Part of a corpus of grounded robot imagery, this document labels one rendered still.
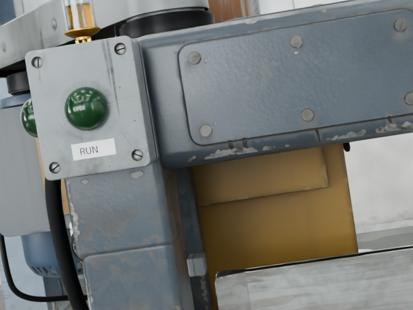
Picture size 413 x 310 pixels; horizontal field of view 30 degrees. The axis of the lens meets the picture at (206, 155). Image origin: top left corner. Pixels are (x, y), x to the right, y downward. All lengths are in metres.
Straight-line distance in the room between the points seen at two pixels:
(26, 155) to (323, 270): 0.43
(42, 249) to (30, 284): 4.62
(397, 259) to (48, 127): 0.37
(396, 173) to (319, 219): 4.98
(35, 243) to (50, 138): 0.52
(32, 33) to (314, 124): 0.43
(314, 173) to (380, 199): 5.04
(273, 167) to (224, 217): 0.09
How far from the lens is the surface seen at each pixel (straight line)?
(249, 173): 0.81
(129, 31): 0.71
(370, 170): 5.82
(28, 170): 1.00
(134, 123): 0.53
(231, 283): 0.74
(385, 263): 0.75
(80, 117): 0.52
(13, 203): 1.01
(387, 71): 0.58
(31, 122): 0.55
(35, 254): 1.06
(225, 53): 0.57
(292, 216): 0.87
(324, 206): 0.87
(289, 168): 0.82
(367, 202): 5.84
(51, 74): 0.54
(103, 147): 0.53
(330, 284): 0.75
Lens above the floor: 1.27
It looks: 3 degrees down
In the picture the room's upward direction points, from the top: 9 degrees counter-clockwise
